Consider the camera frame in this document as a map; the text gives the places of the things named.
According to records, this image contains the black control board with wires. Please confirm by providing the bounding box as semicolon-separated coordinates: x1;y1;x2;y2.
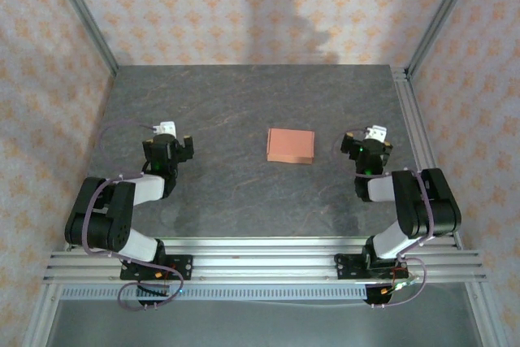
136;284;183;307
364;280;419;307

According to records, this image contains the aluminium frame post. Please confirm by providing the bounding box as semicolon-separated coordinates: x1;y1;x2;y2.
20;281;62;347
44;0;120;78
462;281;501;347
404;0;488;80

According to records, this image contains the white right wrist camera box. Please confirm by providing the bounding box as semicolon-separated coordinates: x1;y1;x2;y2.
364;124;388;142

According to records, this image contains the orange paper box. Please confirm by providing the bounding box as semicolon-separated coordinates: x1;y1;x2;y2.
266;128;316;165

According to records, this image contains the aluminium side rail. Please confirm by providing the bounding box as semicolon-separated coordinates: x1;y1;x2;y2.
390;66;464;249

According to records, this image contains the grey slotted cable duct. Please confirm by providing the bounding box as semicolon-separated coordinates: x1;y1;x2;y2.
56;284;369;301

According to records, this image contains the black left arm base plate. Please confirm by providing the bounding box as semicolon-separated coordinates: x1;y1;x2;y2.
119;254;194;282

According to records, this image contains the aluminium mounting rail frame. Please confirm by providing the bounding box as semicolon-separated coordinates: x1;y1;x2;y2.
42;236;488;285

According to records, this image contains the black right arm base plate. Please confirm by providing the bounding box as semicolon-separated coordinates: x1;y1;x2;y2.
333;253;410;282

